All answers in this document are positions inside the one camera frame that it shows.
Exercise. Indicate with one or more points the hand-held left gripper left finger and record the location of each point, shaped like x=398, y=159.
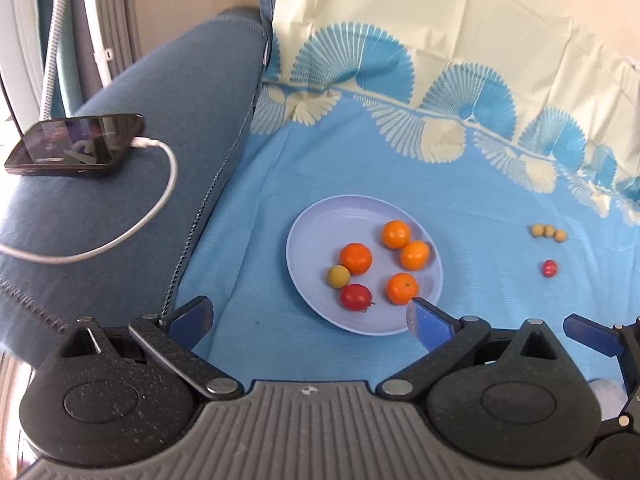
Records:
x=192, y=319

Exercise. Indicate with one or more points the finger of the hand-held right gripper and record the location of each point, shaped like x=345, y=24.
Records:
x=592, y=332

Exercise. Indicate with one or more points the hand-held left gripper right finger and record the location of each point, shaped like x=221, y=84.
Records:
x=430, y=322

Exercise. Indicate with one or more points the small orange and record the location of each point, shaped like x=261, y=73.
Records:
x=355, y=258
x=415, y=255
x=396, y=234
x=402, y=288

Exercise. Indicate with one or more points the red cherry tomato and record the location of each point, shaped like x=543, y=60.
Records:
x=550, y=268
x=356, y=296

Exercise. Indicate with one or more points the tan longan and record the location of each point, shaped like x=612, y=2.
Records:
x=338, y=276
x=549, y=230
x=560, y=235
x=537, y=230

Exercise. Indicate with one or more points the light blue round plate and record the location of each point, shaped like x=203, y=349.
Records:
x=320, y=240

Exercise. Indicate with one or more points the blue feather printed blanket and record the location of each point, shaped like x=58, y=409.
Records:
x=450, y=160

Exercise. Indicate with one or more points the black smartphone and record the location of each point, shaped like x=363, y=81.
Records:
x=75, y=145

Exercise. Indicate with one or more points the blue sofa armrest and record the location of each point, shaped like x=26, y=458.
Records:
x=190, y=90

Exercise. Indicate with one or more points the white garment steamer pole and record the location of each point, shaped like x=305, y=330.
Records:
x=95, y=15

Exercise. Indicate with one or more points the grey curtain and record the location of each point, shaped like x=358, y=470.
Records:
x=125, y=5

